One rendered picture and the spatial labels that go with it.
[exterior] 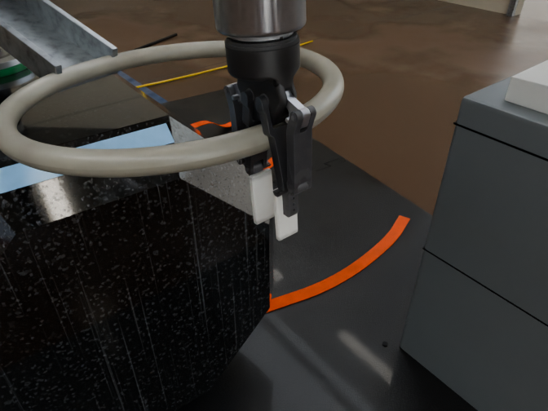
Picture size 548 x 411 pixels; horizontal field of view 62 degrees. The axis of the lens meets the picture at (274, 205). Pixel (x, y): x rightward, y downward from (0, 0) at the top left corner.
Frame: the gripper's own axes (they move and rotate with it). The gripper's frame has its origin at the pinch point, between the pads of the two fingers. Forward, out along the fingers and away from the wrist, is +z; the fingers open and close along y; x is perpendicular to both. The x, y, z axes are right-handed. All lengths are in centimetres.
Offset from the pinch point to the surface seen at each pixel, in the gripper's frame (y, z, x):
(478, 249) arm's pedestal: 0, 35, -54
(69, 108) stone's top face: 50, -2, 9
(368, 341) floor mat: 23, 80, -48
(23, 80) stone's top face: 71, -4, 12
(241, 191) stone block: 32.3, 18.1, -15.1
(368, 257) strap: 49, 78, -75
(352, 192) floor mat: 82, 76, -102
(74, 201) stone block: 30.9, 6.4, 16.6
